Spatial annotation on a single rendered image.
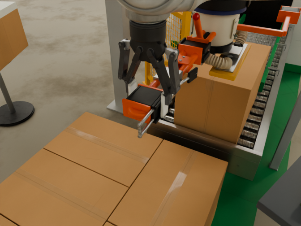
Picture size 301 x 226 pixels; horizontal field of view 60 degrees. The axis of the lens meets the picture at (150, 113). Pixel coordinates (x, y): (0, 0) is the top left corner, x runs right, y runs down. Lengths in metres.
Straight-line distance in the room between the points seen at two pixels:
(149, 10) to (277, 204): 0.99
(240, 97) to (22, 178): 1.20
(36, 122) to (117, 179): 1.56
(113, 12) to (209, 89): 1.20
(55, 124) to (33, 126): 0.21
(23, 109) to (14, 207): 1.67
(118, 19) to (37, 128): 1.28
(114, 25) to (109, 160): 1.26
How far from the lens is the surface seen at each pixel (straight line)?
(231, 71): 1.05
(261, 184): 2.22
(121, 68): 0.63
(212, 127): 1.57
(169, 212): 1.29
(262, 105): 2.03
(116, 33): 2.36
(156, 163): 1.46
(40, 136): 2.61
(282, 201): 1.19
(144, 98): 0.62
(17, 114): 2.94
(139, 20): 0.51
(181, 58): 0.83
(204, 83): 1.43
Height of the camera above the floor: 1.64
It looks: 38 degrees down
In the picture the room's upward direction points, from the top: straight up
